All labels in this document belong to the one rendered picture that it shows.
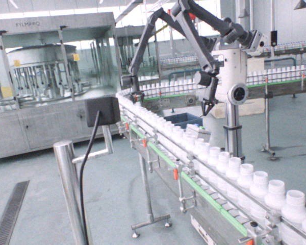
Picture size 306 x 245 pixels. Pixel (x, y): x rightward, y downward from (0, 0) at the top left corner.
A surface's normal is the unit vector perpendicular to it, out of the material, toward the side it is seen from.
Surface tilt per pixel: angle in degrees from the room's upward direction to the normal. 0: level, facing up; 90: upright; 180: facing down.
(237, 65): 90
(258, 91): 90
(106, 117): 80
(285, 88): 90
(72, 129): 90
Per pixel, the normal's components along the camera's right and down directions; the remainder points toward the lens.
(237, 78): 0.33, 0.37
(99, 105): 0.00, 0.07
